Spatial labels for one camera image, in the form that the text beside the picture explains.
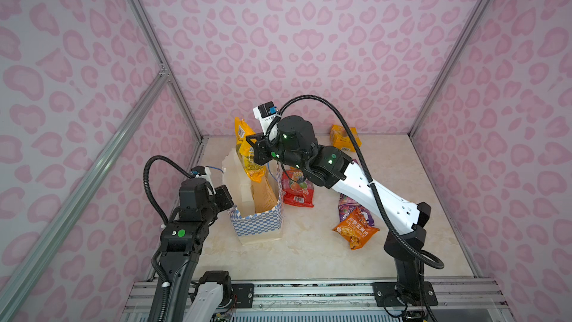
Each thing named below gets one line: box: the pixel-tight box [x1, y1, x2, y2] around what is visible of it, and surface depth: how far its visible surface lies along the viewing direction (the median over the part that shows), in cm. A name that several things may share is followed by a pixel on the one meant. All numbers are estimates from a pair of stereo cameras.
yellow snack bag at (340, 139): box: [329, 124, 362, 153], surface depth 112 cm
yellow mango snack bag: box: [233, 116, 267, 183], surface depth 64 cm
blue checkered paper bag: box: [221, 149, 284, 246], surface depth 76 cm
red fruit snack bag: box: [281, 166, 315, 208], surface depth 95 cm
